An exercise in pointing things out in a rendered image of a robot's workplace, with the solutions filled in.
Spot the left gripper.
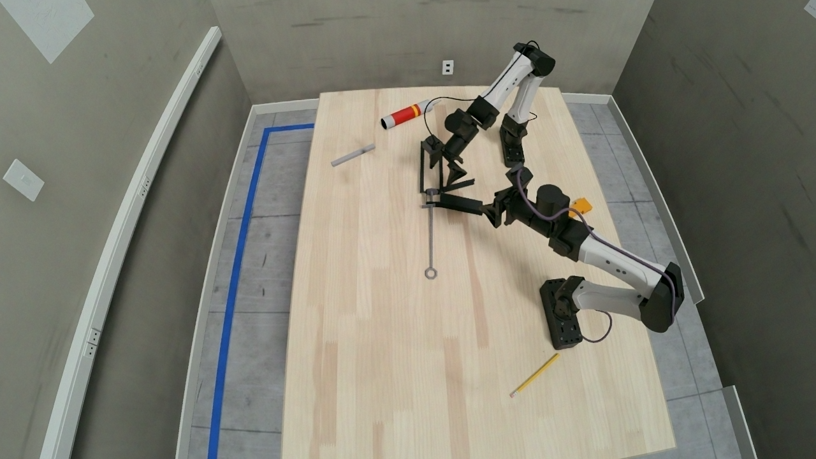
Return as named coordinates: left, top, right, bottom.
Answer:
left=479, top=186, right=535, bottom=229

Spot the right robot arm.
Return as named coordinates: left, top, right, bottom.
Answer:
left=422, top=43, right=555, bottom=164

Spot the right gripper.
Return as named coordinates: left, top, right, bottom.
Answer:
left=430, top=134, right=469, bottom=186

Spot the red and grey sealant cartridge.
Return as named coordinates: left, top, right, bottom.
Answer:
left=381, top=99, right=441, bottom=130

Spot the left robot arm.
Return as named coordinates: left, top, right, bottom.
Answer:
left=530, top=184, right=685, bottom=346

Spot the grey rectangular bar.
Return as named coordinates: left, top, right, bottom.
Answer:
left=331, top=143, right=375, bottom=167

